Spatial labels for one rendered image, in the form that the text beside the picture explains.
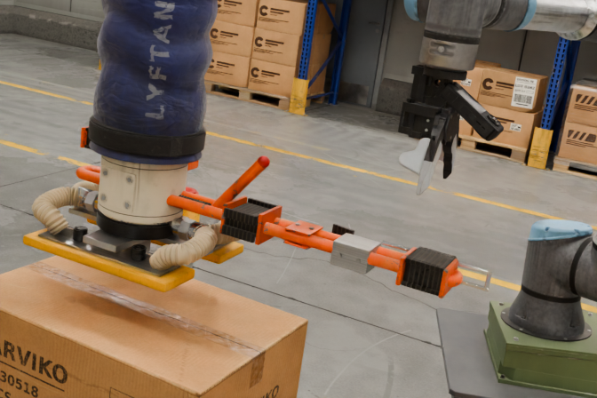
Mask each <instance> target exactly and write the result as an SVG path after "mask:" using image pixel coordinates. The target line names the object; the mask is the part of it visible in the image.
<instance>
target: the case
mask: <svg viewBox="0 0 597 398"><path fill-rule="evenodd" d="M307 325H308V320H307V319H305V318H302V317H299V316H296V315H294V314H290V313H287V312H284V311H282V310H280V309H277V308H274V307H271V306H268V305H265V304H262V303H259V302H257V301H255V300H252V299H249V298H245V297H243V296H240V295H237V294H234V293H232V292H230V291H225V290H222V289H221V288H218V287H215V286H212V285H209V284H208V283H203V282H200V281H197V280H196V279H191V280H189V281H187V282H185V283H182V284H181V285H180V286H178V287H176V288H174V289H172V290H170V291H167V292H161V291H157V290H154V289H151V288H149V287H147V286H144V285H141V284H138V283H134V282H131V281H129V280H126V279H123V278H121V277H118V276H115V275H111V274H108V273H106V272H103V271H100V270H98V269H95V268H92V267H88V266H86V265H83V264H80V263H77V262H75V261H72V260H69V259H64V258H62V257H60V256H57V255H56V256H54V257H51V258H48V259H44V260H41V261H38V262H36V263H33V264H30V265H27V266H24V267H20V268H17V269H14V270H12V271H10V272H7V273H4V274H1V275H0V398H297V394H298V388H299V377H300V371H301V365H302V359H303V353H304V347H305V341H306V330H307Z"/></svg>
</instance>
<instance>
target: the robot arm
mask: <svg viewBox="0 0 597 398"><path fill-rule="evenodd" d="M404 7H405V11H406V13H407V14H408V16H409V17H410V18H411V19H412V20H415V21H419V22H421V23H423V22H425V23H426V25H425V32H424V36H423V40H422V45H421V51H420V56H419V61H420V62H421V63H422V64H425V65H426V66H425V65H416V66H412V70H411V73H412V74H414V78H413V84H412V89H411V94H410V98H407V100H406V101H404V102H403V103H402V113H401V119H400V124H399V129H398V132H399V133H404V134H408V135H409V137H412V138H415V139H420V141H419V143H418V145H417V147H416V149H415V150H413V151H409V152H404V153H402V154H401V155H400V157H399V163H400V165H402V166H404V167H405V168H407V169H409V170H411V171H413V172H415V173H417V175H419V179H418V187H417V193H416V194H417V195H420V194H422V193H423V192H424V191H425V190H426V189H427V188H428V187H429V186H430V182H431V178H432V176H433V174H434V168H435V165H436V163H437V161H438V160H440V161H442V162H443V178H444V179H446V178H448V177H449V175H450V174H451V173H452V171H453V166H454V162H455V157H456V151H457V147H458V134H459V119H460V116H462V117H463V118H464V119H465V120H466V121H467V122H468V123H469V124H470V125H471V126H472V127H473V128H474V129H475V131H476V132H477V133H478V134H479V135H480V136H481V137H482V138H483V139H485V140H486V141H491V140H493V139H495V138H496V137H497V136H498V135H499V134H500V133H501V132H502V131H503V130H504V126H503V125H502V124H501V122H499V121H498V119H497V118H496V117H495V116H493V115H492V114H490V113H489V112H488V111H487V110H486V109H485V108H484V107H483V106H482V105H481V104H480V103H479V102H478V101H477V100H476V99H475V98H473V97H472V96H471V95H470V94H469V93H468V92H467V91H466V90H465V89H464V88H463V87H462V86H461V85H460V84H459V83H458V82H453V80H459V81H464V80H466V76H467V71H473V70H474V65H475V61H476V55H477V51H478V46H479V42H480V37H481V33H482V29H483V28H486V29H496V30H504V31H506V32H511V31H514V30H519V29H529V30H539V31H550V32H556V33H557V34H558V35H559V36H561V37H562V38H565V39H568V40H574V41H584V42H594V43H597V0H404ZM439 80H440V82H439ZM404 111H405V113H404ZM403 114H404V118H403ZM402 119H403V123H402ZM422 138H423V139H422ZM592 233H593V229H592V227H591V226H589V225H587V224H585V223H582V222H577V221H572V220H566V219H543V220H539V221H537V222H535V223H534V224H533V225H532V226H531V229H530V233H529V238H528V245H527V251H526V257H525V263H524V268H523V275H522V280H521V289H520V291H519V293H518V295H517V296H516V298H515V300H514V301H513V304H512V305H511V306H510V309H509V314H508V317H509V319H510V320H511V321H512V322H513V323H514V324H516V325H518V326H519V327H521V328H523V329H525V330H529V331H532V332H535V333H538V334H542V335H546V336H553V337H575V336H578V335H580V334H582V333H583V332H584V329H585V319H584V315H583V310H582V307H581V297H582V298H585V299H590V300H592V301H595V302H597V233H596V234H594V236H593V237H592Z"/></svg>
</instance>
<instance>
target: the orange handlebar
mask: <svg viewBox="0 0 597 398"><path fill-rule="evenodd" d="M198 163H199V161H198V160H197V161H195V162H192V163H189V164H188V167H187V170H188V171H190V170H193V169H195V168H197V167H198ZM76 176H77V177H78V178H79V179H82V180H86V181H89V182H92V183H95V184H98V185H99V184H100V167H99V166H95V165H85V166H81V167H79V168H77V170H76ZM181 194H182V195H184V196H187V197H192V198H194V199H197V200H200V201H203V202H207V203H211V204H213V203H214V202H215V201H216V200H215V199H211V198H209V197H205V196H202V195H197V194H193V193H189V192H187V191H183V192H182V193H181ZM167 204H168V205H170V206H173V207H176V208H180V209H182V210H185V211H191V212H194V213H197V214H200V215H204V216H206V217H210V218H213V219H218V220H221V217H222V209H220V208H217V207H214V206H210V205H208V204H204V203H199V202H196V201H192V200H189V199H186V198H183V197H180V196H176V195H170V196H169V197H168V198H167ZM321 229H323V227H321V226H318V225H315V224H312V223H308V222H305V221H302V220H299V221H297V222H292V221H289V220H286V219H280V218H275V220H274V224H272V223H269V222H266V224H265V225H264V227H263V233H264V234H267V235H272V236H275V237H278V238H282V239H284V240H285V241H283V243H287V244H289V245H292V246H296V247H299V248H301V249H305V250H308V249H310V248H315V249H317V250H321V251H326V252H329V253H331V252H332V245H333V241H334V240H336V239H338V238H339V237H340V236H341V235H337V234H333V233H330V232H327V231H323V230H321ZM404 254H405V253H401V252H399V251H393V250H389V249H387V248H383V247H380V246H379V247H378V250H377V253H374V252H372V253H371V254H370V255H369V257H368V259H367V261H368V264H369V265H372V266H375V267H380V268H384V269H386V270H389V271H393V272H396V273H397V272H398V267H399V262H400V257H402V256H403V255H404ZM462 281H463V275H462V273H461V272H460V271H458V270H457V269H456V270H455V271H454V273H453V274H452V275H450V277H449V280H448V284H447V286H448V287H457V286H459V284H461V283H462Z"/></svg>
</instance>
